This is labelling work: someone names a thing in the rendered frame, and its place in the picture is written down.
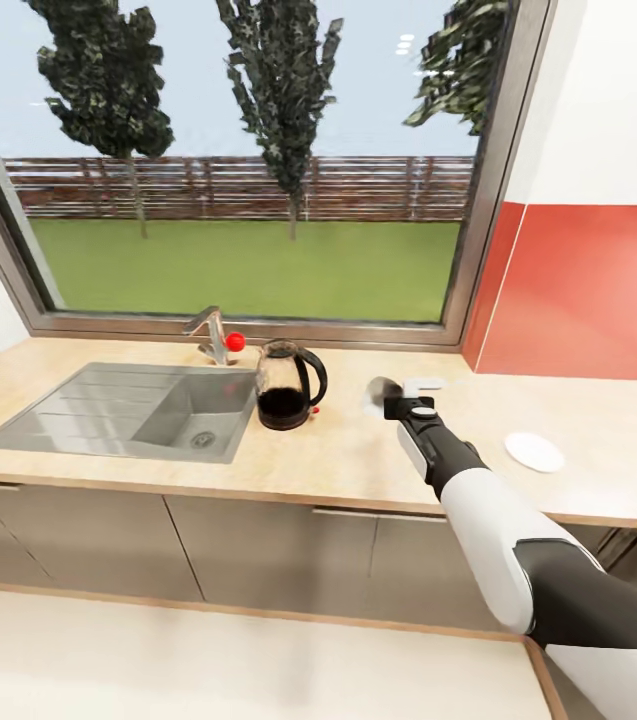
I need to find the paper coffee filter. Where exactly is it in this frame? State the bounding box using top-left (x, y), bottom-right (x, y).
top-left (359, 377), bottom-right (404, 419)

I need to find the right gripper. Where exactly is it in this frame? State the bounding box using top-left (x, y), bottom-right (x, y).
top-left (384, 396), bottom-right (435, 421)

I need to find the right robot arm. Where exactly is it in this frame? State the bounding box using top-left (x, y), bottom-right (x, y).
top-left (384, 377), bottom-right (637, 720)

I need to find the saucer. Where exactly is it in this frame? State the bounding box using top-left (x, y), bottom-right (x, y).
top-left (505, 433), bottom-right (565, 472)

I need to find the electric kettle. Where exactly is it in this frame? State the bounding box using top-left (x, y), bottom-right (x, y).
top-left (255, 339), bottom-right (327, 431)

